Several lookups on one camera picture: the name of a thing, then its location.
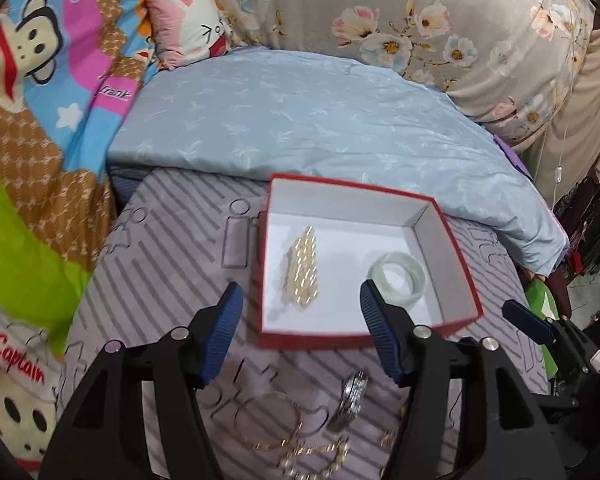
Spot silver wristwatch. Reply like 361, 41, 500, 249
326, 371, 371, 434

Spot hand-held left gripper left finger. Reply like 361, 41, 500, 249
39, 281, 244, 480

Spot beige curtain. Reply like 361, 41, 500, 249
529, 27, 600, 206

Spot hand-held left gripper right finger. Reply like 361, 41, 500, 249
359, 279, 567, 480

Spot thin gold bangle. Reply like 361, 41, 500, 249
231, 391, 307, 452

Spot cartoon monkey printed blanket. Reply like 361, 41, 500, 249
0, 0, 191, 476

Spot gold pearl hair clip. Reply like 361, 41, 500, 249
279, 226, 325, 312

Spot gold pearl chain bracelet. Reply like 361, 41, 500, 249
279, 436, 352, 480

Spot purple cloth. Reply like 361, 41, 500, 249
494, 135, 534, 182

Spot red jewelry box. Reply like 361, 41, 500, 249
256, 173, 484, 351

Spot grey floral blanket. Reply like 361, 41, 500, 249
172, 0, 597, 142

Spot pink cat pillow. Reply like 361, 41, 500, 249
144, 0, 233, 72

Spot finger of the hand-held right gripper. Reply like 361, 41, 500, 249
501, 299, 557, 347

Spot pale jade bangle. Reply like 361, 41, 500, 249
367, 252, 429, 307

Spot light blue folded quilt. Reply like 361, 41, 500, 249
106, 46, 568, 277

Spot green bag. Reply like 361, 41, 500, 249
524, 279, 563, 322

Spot white cable with switch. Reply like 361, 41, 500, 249
537, 0, 582, 185

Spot dark hanging clothes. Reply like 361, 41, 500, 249
554, 150, 600, 286

